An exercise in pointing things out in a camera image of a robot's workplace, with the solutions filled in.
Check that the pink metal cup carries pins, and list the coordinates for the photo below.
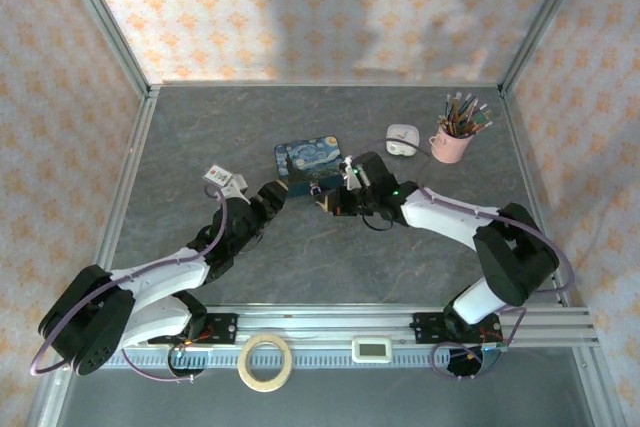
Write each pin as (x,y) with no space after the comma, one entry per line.
(450,148)

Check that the small silver padlock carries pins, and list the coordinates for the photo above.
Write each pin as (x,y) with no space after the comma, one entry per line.
(314,190)

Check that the aluminium frame post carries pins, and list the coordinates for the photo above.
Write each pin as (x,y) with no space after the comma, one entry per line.
(545,17)
(107,27)

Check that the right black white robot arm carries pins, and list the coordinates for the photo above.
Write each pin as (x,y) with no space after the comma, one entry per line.
(440,217)

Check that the white digital display device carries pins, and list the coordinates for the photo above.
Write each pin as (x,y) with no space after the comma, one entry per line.
(371,348)

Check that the coloured pencil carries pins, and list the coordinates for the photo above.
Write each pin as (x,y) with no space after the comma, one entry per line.
(477,123)
(458,112)
(450,114)
(481,128)
(465,112)
(473,118)

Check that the small green circuit board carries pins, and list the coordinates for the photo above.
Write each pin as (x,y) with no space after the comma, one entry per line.
(494,353)

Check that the white square desk clock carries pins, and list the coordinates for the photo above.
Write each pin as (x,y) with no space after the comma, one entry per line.
(401,139)

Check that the starry night painted box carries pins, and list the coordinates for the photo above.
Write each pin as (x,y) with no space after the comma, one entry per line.
(307,157)

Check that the aluminium mounting rail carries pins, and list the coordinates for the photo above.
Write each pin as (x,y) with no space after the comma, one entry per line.
(325,319)

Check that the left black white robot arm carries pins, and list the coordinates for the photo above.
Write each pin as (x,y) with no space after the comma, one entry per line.
(165,272)

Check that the aluminium table edge rail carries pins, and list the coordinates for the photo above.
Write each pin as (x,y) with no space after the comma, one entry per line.
(125,187)
(530,187)

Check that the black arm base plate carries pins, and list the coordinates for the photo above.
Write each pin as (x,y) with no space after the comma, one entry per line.
(425,327)
(222,327)

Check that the beige masking tape roll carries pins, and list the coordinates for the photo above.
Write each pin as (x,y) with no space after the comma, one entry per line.
(242,363)

